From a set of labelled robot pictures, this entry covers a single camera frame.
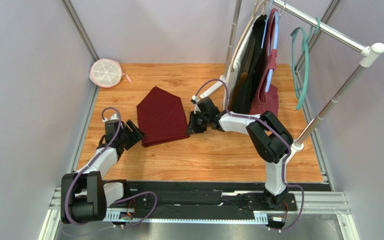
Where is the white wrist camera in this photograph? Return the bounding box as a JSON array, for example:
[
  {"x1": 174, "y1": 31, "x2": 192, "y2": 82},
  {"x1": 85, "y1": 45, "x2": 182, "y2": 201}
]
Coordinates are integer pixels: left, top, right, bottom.
[
  {"x1": 191, "y1": 95, "x2": 202, "y2": 114},
  {"x1": 102, "y1": 113, "x2": 120, "y2": 123}
]

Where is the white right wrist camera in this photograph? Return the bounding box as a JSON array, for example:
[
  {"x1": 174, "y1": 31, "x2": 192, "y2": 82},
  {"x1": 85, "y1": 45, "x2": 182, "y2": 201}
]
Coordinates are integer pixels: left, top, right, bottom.
[{"x1": 191, "y1": 95, "x2": 202, "y2": 114}]

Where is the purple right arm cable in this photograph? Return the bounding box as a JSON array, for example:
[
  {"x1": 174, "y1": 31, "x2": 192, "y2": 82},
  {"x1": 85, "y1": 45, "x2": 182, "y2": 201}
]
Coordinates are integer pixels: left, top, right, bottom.
[{"x1": 191, "y1": 78, "x2": 305, "y2": 233}]

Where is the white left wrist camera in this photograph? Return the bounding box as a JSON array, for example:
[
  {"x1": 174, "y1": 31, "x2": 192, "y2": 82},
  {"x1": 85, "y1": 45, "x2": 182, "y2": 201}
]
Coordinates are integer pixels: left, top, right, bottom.
[{"x1": 102, "y1": 113, "x2": 120, "y2": 123}]

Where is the dark red hanging garment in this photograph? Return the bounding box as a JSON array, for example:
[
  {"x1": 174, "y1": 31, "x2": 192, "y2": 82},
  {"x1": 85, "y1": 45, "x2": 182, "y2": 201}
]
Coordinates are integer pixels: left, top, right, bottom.
[{"x1": 249, "y1": 8, "x2": 281, "y2": 117}]

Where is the teal plastic hanger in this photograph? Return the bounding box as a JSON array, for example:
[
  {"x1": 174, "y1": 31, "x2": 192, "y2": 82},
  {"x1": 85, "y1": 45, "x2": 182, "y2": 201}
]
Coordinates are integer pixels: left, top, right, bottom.
[{"x1": 290, "y1": 16, "x2": 323, "y2": 111}]

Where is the round pink mesh laundry bag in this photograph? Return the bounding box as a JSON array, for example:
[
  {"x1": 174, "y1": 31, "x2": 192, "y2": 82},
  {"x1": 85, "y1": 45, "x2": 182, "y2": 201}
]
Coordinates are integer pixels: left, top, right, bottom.
[{"x1": 89, "y1": 58, "x2": 132, "y2": 89}]

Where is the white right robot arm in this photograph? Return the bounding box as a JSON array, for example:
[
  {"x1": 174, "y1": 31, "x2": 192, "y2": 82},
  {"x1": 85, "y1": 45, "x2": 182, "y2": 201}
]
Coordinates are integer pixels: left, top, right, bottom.
[{"x1": 186, "y1": 95, "x2": 294, "y2": 196}]

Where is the dark red cloth napkin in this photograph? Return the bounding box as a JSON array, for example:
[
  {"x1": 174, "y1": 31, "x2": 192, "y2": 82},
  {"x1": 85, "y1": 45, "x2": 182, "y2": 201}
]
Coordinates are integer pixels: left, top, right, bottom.
[{"x1": 136, "y1": 86, "x2": 190, "y2": 148}]

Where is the aluminium frame rail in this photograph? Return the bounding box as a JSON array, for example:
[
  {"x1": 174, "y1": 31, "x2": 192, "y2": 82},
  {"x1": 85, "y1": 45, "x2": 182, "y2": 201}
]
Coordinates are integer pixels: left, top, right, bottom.
[{"x1": 39, "y1": 181, "x2": 359, "y2": 240}]

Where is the silver clothes rack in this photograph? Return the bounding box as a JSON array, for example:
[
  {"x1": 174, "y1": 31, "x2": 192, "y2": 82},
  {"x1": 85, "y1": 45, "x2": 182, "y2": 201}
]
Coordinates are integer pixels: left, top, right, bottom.
[{"x1": 201, "y1": 0, "x2": 384, "y2": 169}]

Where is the wooden hanger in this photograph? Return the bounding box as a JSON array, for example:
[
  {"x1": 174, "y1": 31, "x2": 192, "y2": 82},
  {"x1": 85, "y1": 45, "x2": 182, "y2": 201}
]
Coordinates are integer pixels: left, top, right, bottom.
[{"x1": 229, "y1": 0, "x2": 267, "y2": 72}]

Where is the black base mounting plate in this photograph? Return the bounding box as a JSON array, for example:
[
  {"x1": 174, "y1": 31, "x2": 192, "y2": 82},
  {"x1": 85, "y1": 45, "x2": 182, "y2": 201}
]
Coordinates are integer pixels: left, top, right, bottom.
[{"x1": 94, "y1": 179, "x2": 332, "y2": 221}]

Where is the blue plastic hanger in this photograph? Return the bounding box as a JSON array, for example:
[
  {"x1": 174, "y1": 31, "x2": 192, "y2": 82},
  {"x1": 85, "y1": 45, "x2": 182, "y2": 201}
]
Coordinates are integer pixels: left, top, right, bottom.
[{"x1": 261, "y1": 1, "x2": 280, "y2": 93}]

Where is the white hanging towel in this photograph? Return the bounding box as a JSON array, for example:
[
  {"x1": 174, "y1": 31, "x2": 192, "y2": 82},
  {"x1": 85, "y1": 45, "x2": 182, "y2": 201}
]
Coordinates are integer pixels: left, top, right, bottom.
[{"x1": 223, "y1": 26, "x2": 255, "y2": 114}]

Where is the black hanging garment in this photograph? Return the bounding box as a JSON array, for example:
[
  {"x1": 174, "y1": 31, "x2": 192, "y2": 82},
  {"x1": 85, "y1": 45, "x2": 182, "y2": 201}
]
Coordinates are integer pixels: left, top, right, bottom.
[{"x1": 229, "y1": 14, "x2": 268, "y2": 114}]

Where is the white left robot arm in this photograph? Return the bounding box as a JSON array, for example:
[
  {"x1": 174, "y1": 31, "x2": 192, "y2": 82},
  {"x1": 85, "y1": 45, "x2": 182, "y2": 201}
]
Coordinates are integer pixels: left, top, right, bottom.
[{"x1": 60, "y1": 118, "x2": 146, "y2": 225}]

